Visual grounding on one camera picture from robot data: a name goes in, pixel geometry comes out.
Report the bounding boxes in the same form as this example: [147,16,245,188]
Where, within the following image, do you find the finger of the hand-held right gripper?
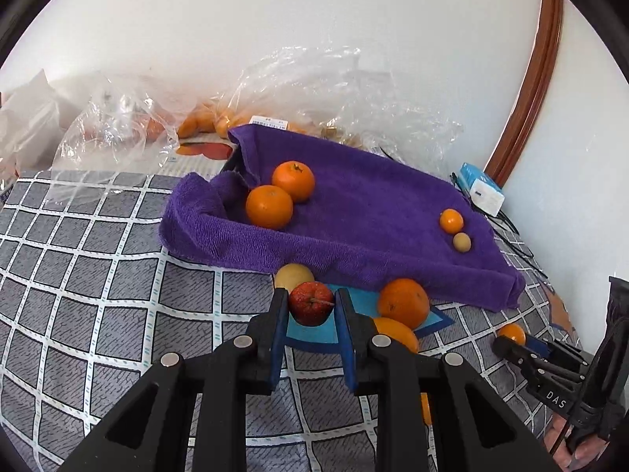
[493,336,585,389]
[526,337,588,369]

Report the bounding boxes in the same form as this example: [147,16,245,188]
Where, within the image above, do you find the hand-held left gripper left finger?
[59,288,291,472]

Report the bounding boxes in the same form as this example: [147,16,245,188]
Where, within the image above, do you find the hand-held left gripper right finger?
[334,288,556,472]

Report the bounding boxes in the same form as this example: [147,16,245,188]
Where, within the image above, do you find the small red apple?
[288,281,335,326]

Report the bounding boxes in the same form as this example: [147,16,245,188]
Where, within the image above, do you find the large orange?
[245,185,294,230]
[271,160,316,203]

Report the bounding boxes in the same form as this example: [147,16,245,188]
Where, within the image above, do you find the purple towel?
[160,124,526,312]

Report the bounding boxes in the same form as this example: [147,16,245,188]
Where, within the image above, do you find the small orange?
[439,208,465,234]

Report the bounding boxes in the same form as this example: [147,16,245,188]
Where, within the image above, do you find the person's right hand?
[545,413,615,472]

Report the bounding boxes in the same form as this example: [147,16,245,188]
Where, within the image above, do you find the grey checked tablecloth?
[0,170,581,472]

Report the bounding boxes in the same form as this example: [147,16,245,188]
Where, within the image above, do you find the white and blue box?
[459,162,506,217]

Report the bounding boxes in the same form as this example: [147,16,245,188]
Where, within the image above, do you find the white packet with red print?
[172,140,240,161]

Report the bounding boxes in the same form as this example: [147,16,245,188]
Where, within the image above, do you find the pile of bagged oranges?
[177,102,308,139]

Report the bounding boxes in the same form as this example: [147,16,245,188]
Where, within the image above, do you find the large clear plastic bag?
[177,46,463,168]

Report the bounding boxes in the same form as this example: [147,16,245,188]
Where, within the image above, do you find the white plastic bag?
[0,70,70,179]

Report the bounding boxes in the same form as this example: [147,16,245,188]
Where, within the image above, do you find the black cables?
[378,146,548,280]

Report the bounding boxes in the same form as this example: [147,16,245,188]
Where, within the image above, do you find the brown wooden door frame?
[484,0,564,188]

